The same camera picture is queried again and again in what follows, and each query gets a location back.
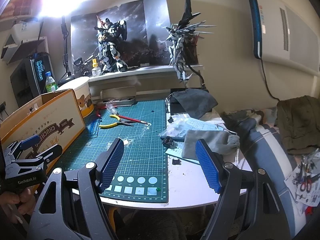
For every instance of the clear plastic tube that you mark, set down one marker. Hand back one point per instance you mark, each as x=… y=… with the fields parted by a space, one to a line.
x=112 y=108

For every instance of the green drink bottle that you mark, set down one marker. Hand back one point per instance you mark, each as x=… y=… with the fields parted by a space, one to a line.
x=51 y=83

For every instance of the printed paper sheet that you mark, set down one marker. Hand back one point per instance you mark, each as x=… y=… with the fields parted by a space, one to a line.
x=202 y=125

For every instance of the person's left hand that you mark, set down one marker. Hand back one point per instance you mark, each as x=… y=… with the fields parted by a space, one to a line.
x=26 y=201

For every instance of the blue plastic sprue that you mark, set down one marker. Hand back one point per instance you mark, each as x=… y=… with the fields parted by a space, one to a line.
x=93 y=127

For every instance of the stormy sky backdrop panels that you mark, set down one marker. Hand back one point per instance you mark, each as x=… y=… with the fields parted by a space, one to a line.
x=140 y=22

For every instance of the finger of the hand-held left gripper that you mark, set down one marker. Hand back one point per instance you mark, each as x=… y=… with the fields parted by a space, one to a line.
x=50 y=151
x=27 y=142

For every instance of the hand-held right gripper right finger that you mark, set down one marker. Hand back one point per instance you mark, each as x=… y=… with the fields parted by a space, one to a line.
x=208 y=167

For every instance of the olive green cloth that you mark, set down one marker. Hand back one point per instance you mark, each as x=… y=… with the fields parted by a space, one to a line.
x=300 y=122

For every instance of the black desk lamp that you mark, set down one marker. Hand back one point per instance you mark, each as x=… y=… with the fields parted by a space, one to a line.
x=65 y=55

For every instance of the white desk shelf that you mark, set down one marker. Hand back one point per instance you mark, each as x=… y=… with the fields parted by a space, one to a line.
x=150 y=72

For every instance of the round tin with dog print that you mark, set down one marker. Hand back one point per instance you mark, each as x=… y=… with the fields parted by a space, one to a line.
x=83 y=95

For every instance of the dark and white robot model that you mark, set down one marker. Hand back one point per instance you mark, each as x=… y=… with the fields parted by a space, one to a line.
x=112 y=47

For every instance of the red craft knife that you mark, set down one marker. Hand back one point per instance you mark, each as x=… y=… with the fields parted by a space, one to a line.
x=135 y=120

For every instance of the metal tin box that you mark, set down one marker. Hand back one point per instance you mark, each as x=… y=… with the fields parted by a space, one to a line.
x=117 y=93

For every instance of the green cutting mat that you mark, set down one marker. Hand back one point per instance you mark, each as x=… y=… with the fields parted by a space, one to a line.
x=140 y=142

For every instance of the pile of printed papers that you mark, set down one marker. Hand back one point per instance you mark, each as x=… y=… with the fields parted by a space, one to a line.
x=307 y=170

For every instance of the yellow-capped glue bottle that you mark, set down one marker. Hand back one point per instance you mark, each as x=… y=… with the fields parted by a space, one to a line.
x=95 y=70

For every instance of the orange and white cardboard box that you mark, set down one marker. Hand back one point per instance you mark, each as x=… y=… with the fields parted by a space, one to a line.
x=50 y=120

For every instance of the clear plastic parts bag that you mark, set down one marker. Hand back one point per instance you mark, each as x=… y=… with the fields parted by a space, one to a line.
x=175 y=131

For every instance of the silver winged robot model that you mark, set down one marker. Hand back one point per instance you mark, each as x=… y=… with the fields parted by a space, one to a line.
x=180 y=42

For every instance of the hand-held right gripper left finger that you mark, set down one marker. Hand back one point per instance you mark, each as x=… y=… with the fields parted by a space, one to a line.
x=112 y=166

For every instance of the white printer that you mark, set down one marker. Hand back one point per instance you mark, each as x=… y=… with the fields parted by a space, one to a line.
x=25 y=32

